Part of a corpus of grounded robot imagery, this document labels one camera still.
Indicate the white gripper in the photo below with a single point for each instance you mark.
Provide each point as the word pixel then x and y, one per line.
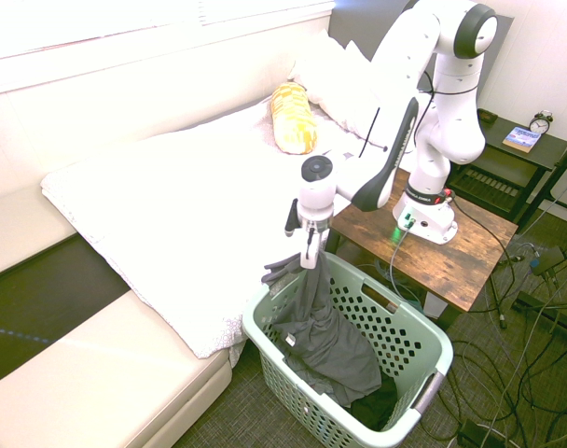
pixel 311 252

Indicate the dark navy clothes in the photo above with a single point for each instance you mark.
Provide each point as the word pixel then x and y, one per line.
pixel 318 298

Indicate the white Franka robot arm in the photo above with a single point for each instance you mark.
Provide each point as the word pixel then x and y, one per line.
pixel 451 140

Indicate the green plastic laundry basket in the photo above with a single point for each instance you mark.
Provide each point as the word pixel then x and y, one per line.
pixel 432 336

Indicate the grey garment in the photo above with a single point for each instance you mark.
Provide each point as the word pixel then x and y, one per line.
pixel 349 373

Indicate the yellow patterned bolster pillow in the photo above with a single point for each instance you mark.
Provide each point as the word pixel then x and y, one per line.
pixel 293 121

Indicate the rustic wooden side table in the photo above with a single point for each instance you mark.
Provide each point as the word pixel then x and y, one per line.
pixel 451 266

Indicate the white quilted blanket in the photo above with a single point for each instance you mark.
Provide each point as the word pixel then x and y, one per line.
pixel 171 210

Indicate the red stop button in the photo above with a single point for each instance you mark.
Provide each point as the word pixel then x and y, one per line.
pixel 448 195

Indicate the black garment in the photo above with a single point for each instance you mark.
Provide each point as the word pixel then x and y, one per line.
pixel 372 406

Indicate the small dark box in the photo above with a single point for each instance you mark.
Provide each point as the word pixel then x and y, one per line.
pixel 488 116

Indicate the black nightstand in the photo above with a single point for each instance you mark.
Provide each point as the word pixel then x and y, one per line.
pixel 521 158

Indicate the grey headboard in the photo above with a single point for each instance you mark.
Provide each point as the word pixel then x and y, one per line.
pixel 358 21

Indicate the grey power adapter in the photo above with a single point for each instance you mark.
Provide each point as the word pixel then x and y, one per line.
pixel 549 260

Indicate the blue paperback book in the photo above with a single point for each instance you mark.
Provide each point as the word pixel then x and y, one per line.
pixel 521 139

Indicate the black power adapter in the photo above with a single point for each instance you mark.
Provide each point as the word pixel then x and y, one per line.
pixel 472 434

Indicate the window blind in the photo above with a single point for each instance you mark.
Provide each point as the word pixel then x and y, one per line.
pixel 265 9

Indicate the black alarm clock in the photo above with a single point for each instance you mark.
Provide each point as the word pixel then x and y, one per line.
pixel 541 125

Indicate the cream upholstered bed frame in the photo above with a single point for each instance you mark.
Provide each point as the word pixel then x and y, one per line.
pixel 101 382

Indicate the black camera tripod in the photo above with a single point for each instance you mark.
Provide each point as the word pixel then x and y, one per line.
pixel 551 186

